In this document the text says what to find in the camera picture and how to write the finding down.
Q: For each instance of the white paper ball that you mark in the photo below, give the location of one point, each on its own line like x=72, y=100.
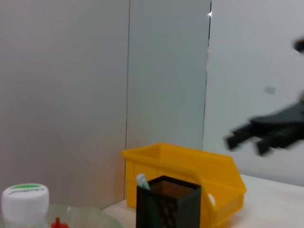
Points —
x=211, y=199

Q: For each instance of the clear green-label water bottle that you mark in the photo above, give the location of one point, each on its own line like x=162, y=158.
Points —
x=23, y=202

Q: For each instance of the black mesh pen holder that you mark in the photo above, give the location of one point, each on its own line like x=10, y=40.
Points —
x=190, y=209

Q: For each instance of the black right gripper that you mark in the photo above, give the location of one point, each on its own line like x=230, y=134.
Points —
x=287, y=118

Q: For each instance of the yellow plastic storage bin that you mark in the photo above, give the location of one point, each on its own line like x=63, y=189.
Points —
x=180, y=161

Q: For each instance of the translucent wavy glass fruit plate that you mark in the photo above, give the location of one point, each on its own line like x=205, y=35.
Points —
x=95, y=216

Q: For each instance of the mint green pen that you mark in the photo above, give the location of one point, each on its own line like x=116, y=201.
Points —
x=142, y=180

